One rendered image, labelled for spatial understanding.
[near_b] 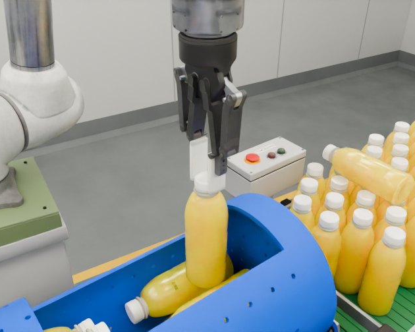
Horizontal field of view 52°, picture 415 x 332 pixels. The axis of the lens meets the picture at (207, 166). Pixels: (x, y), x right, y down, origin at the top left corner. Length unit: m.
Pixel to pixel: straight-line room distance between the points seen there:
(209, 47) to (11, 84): 0.66
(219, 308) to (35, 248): 0.61
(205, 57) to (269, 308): 0.35
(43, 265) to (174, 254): 0.43
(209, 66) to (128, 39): 2.96
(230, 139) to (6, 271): 0.73
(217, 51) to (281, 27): 3.73
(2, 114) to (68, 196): 1.94
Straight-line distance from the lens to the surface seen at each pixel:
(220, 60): 0.53
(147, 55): 3.57
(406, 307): 1.08
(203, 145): 0.64
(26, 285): 1.18
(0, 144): 1.06
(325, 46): 4.73
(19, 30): 1.06
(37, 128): 1.10
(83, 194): 2.94
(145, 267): 0.80
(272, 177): 1.09
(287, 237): 0.67
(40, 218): 1.05
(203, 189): 0.64
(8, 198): 1.10
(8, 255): 1.09
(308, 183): 1.00
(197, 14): 0.51
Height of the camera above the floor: 1.66
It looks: 32 degrees down
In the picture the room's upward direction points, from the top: straight up
